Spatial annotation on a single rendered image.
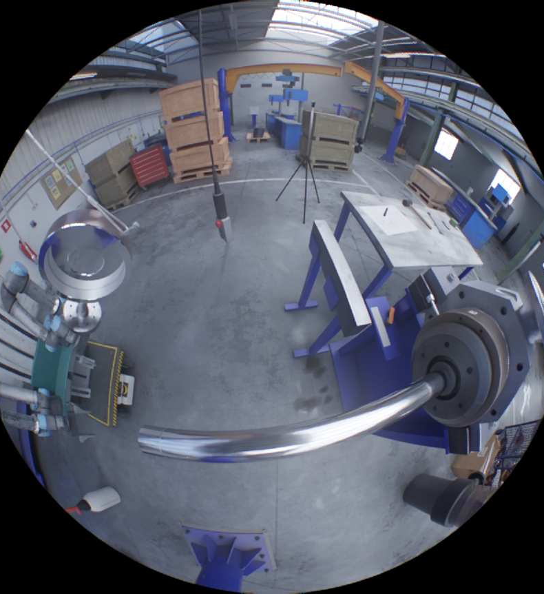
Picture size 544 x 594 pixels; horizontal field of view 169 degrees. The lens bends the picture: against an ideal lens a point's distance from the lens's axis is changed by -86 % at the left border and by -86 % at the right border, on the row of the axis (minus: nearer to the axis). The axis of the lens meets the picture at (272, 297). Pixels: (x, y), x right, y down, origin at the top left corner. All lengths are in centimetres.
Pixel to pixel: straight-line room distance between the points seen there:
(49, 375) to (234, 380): 145
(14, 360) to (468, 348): 202
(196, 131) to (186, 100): 72
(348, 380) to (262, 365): 71
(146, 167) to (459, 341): 476
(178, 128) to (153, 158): 86
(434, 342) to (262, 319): 133
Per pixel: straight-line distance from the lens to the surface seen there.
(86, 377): 189
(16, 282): 122
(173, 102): 411
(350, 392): 159
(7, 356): 158
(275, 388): 147
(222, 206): 74
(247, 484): 168
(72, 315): 96
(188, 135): 405
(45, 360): 158
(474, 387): 57
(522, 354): 67
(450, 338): 57
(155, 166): 453
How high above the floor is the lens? 147
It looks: 60 degrees down
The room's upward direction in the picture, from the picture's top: 2 degrees clockwise
